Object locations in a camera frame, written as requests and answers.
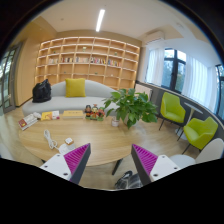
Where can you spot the green potted plant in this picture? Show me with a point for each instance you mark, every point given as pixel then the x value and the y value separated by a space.
pixel 132 106

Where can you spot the black bag on sofa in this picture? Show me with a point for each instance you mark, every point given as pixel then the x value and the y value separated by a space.
pixel 42 92

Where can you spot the white curtain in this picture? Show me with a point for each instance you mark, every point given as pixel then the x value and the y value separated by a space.
pixel 155 66
pixel 200 83

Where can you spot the colourful figurine toys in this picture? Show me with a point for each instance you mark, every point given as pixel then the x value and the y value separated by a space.
pixel 94 112

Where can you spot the ceiling light strip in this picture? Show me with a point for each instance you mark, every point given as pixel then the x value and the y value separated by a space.
pixel 100 19

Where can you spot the white chair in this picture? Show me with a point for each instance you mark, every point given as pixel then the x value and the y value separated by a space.
pixel 212 151

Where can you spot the black bag on floor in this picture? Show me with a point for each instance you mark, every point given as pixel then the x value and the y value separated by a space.
pixel 129 180

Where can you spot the lime green chair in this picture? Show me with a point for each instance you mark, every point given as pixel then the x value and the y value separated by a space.
pixel 171 109
pixel 200 132

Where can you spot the white power strip with charger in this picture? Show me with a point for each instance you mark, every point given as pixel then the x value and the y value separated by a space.
pixel 67 146

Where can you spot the gripper right finger magenta ridged pad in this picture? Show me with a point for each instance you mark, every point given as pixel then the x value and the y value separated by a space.
pixel 151 167

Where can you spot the dark framed window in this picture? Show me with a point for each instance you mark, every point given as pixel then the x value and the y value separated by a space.
pixel 174 70

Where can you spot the yellow cushion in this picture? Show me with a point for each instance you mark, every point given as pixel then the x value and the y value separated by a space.
pixel 75 87

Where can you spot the lime green chair near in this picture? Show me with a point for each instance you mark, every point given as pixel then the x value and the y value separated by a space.
pixel 200 132

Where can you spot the white air conditioner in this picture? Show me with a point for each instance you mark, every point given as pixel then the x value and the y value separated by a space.
pixel 153 37

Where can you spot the glass door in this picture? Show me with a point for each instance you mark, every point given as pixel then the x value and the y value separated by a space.
pixel 7 78

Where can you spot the gripper left finger magenta ridged pad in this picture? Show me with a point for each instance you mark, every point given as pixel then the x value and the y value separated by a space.
pixel 69 166

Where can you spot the lime green chair far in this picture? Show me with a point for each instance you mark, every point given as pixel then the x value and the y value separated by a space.
pixel 171 109

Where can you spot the white curtain right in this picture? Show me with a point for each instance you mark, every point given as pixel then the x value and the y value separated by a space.
pixel 200 83

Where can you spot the light grey sofa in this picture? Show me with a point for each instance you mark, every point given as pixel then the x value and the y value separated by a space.
pixel 95 93

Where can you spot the yellow and white booklet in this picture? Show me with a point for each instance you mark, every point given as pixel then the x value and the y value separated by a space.
pixel 51 115

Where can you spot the round wooden table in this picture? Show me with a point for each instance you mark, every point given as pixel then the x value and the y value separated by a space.
pixel 108 143

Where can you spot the wooden bookshelf wall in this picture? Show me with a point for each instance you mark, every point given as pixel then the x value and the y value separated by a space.
pixel 110 62

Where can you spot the white curtain left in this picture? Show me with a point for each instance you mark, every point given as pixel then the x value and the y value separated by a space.
pixel 155 66

